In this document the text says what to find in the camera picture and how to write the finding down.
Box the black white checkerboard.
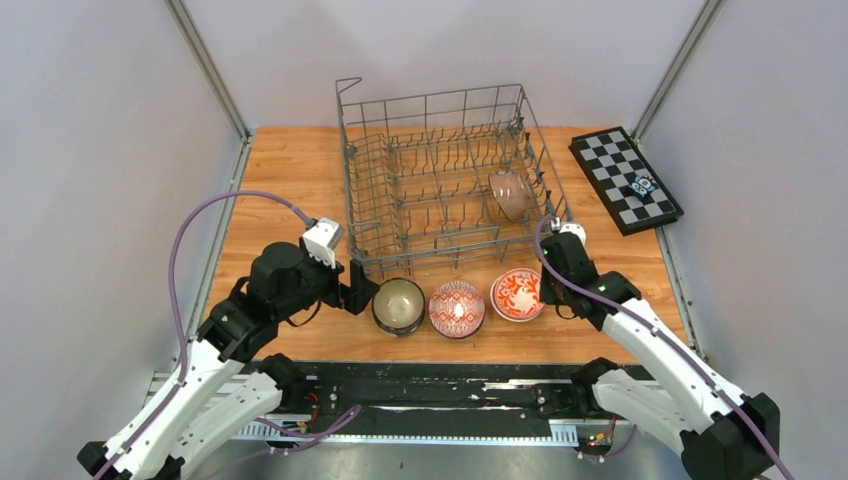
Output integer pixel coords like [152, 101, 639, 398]
[569, 126, 684, 236]

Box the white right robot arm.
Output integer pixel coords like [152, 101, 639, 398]
[534, 226, 791, 479]

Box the right aluminium frame post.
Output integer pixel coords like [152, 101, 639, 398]
[632, 0, 724, 143]

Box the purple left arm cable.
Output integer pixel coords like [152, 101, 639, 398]
[92, 190, 316, 480]

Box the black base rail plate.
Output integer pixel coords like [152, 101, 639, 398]
[205, 360, 660, 451]

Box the aluminium frame post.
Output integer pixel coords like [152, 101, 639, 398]
[632, 0, 724, 143]
[164, 0, 251, 143]

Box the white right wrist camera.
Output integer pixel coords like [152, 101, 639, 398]
[550, 217, 587, 246]

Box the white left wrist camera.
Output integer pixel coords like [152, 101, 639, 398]
[301, 217, 343, 269]

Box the orange geometric pattern bowl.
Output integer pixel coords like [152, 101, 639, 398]
[428, 280, 486, 340]

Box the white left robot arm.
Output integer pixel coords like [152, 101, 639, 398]
[77, 242, 379, 479]

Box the orange floral pattern bowl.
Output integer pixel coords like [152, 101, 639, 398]
[489, 268, 544, 323]

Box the small blue owl figure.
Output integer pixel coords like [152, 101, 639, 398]
[629, 175, 659, 199]

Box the black bowl beige inside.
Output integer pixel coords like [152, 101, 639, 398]
[371, 278, 426, 337]

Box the left aluminium frame post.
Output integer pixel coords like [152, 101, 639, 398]
[164, 0, 251, 143]

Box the clear glass bowl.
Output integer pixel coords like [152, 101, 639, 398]
[488, 171, 533, 221]

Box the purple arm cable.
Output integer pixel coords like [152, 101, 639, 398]
[92, 190, 316, 480]
[533, 215, 796, 480]

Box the grey wire dish rack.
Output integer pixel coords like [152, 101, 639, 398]
[335, 77, 574, 277]

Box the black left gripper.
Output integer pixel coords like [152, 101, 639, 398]
[276, 237, 381, 320]

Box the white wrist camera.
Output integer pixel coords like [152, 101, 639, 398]
[550, 217, 587, 246]
[301, 217, 343, 269]

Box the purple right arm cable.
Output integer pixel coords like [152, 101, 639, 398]
[533, 215, 796, 480]

